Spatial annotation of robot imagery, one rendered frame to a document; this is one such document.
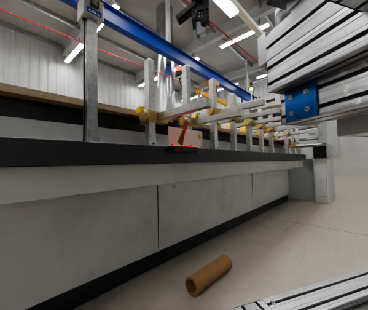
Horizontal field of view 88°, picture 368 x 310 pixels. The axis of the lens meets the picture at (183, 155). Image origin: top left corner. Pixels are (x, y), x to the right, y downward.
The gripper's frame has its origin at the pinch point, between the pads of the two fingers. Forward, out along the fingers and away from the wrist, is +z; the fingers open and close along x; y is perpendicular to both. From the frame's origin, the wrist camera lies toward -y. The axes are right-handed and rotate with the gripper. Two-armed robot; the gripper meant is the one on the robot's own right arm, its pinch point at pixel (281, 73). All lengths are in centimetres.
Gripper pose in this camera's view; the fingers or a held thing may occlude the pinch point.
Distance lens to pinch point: 124.6
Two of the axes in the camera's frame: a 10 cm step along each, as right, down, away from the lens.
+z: 0.1, 10.0, -0.5
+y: 5.1, -0.5, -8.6
